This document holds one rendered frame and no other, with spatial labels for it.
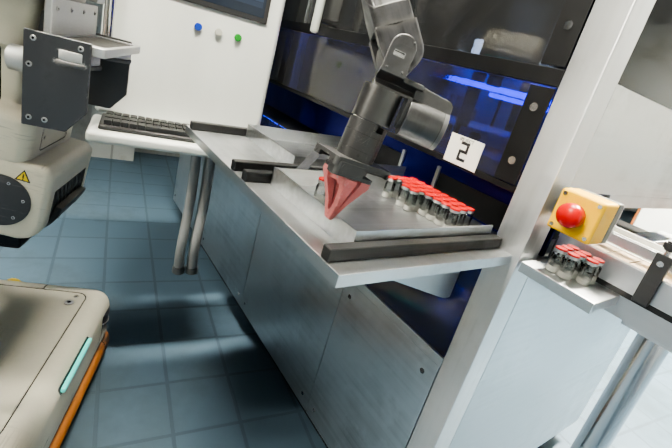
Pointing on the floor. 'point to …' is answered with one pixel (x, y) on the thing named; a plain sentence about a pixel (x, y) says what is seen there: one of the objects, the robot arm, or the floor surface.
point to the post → (546, 177)
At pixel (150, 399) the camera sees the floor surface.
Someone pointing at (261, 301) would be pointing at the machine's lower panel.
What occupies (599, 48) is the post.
